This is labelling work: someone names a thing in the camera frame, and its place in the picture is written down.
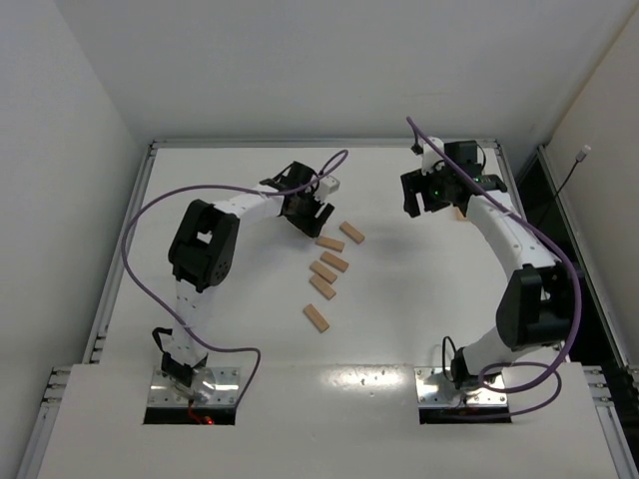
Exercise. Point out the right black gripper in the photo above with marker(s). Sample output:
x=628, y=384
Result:
x=416, y=185

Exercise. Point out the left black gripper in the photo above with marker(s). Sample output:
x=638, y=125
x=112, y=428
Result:
x=304, y=206

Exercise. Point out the wood block one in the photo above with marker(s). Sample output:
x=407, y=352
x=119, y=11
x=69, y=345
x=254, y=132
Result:
x=351, y=232

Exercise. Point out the wood block two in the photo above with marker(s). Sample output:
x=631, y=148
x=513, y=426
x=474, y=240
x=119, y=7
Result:
x=330, y=243

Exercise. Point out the wood block three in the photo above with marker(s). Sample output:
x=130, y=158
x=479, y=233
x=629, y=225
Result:
x=334, y=261

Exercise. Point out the clear amber plastic box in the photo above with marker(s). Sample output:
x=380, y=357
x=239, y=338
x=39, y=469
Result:
x=460, y=215

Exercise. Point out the wood block six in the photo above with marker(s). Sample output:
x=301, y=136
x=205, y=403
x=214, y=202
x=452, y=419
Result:
x=316, y=318

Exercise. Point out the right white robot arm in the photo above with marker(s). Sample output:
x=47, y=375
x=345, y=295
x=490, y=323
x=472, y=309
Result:
x=537, y=307

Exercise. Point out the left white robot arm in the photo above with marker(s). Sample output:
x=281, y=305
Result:
x=203, y=249

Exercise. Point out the wood block four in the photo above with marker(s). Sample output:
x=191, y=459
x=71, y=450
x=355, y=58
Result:
x=324, y=272

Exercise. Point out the wood block five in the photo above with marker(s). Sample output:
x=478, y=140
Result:
x=323, y=287

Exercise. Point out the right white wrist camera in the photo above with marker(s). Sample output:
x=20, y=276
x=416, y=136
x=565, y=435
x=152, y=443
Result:
x=429, y=156

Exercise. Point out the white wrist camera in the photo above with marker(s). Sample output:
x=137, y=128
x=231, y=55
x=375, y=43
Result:
x=429, y=156
x=327, y=186

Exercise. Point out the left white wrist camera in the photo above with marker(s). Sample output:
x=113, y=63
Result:
x=327, y=186

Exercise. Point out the black wall cable white plug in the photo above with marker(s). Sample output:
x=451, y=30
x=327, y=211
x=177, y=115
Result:
x=578, y=160

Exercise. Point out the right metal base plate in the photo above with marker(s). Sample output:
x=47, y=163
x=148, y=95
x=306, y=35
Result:
x=436, y=393

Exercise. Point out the metal base plate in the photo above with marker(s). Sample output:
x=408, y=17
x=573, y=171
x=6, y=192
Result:
x=436, y=393
x=211, y=387

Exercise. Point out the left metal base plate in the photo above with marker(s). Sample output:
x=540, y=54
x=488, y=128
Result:
x=211, y=387

